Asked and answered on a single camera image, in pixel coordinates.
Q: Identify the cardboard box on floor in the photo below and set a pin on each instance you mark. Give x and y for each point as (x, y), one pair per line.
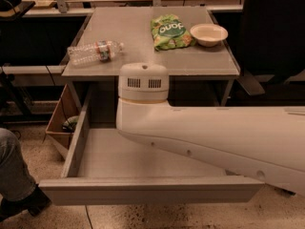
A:
(64, 109)

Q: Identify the grey open top drawer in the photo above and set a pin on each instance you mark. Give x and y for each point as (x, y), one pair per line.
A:
(103, 168)

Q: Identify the clear plastic water bottle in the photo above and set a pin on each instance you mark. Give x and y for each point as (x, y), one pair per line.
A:
(100, 51)

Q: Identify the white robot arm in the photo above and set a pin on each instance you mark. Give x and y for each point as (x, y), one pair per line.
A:
(188, 131)

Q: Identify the person leg in jeans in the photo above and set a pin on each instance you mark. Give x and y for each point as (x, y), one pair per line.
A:
(16, 183)

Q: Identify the grey drawer cabinet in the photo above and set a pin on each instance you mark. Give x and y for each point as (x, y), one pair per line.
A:
(198, 75)

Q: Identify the black shoe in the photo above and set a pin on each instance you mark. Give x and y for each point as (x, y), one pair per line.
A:
(35, 203)

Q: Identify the black office chair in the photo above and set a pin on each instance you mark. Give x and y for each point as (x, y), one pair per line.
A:
(270, 48)

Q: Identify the green chip bag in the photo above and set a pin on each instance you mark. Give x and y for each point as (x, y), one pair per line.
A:
(169, 33)

